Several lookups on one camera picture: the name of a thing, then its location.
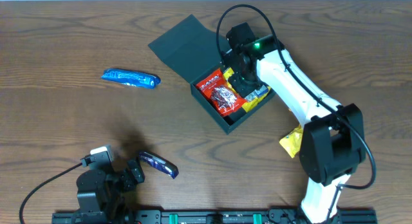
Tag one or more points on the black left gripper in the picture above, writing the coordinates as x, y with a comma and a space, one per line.
134, 171

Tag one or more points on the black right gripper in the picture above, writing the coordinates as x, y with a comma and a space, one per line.
237, 80

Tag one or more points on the yellow Hacks sweets bag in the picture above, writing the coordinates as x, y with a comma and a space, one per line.
247, 106

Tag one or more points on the red Hacks sweets bag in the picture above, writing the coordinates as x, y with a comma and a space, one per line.
216, 90

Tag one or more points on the yellow double snack packet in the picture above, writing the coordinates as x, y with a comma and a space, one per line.
291, 143

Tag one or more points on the small blue barcode packet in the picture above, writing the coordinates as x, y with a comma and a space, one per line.
257, 93

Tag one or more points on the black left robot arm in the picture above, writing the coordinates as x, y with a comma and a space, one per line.
101, 192

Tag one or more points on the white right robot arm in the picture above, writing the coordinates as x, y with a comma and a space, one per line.
332, 144

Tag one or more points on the dark blue chocolate bar wrapper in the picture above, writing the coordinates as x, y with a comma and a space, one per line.
159, 163

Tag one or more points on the dark green open gift box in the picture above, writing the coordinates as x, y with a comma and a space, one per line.
190, 50

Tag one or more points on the light blue snack packet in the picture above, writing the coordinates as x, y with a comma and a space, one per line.
131, 78

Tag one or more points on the black mounting rail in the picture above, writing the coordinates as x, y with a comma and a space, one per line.
190, 217

